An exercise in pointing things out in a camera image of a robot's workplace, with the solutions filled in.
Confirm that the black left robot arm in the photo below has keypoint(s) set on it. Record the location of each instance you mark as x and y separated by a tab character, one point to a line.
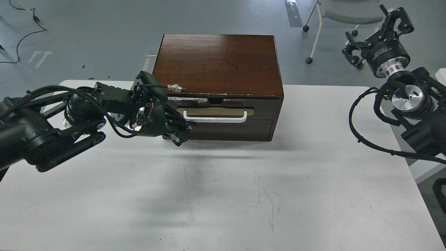
55	123

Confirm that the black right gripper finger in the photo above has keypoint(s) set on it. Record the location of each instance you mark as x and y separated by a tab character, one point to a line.
396	24
353	51

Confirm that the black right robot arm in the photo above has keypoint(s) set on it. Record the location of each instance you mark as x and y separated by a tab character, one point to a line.
412	99

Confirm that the dark wooden cabinet box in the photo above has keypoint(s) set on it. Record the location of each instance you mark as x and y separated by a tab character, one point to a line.
223	66

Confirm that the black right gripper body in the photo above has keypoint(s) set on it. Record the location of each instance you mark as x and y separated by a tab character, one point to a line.
384	54

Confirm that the wooden drawer with white handle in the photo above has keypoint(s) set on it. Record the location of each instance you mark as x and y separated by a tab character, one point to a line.
201	110

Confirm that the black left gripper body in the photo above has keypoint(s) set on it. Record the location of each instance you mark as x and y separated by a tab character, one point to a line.
142	110

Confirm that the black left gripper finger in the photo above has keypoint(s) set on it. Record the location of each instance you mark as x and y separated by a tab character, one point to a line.
179	136
175	119

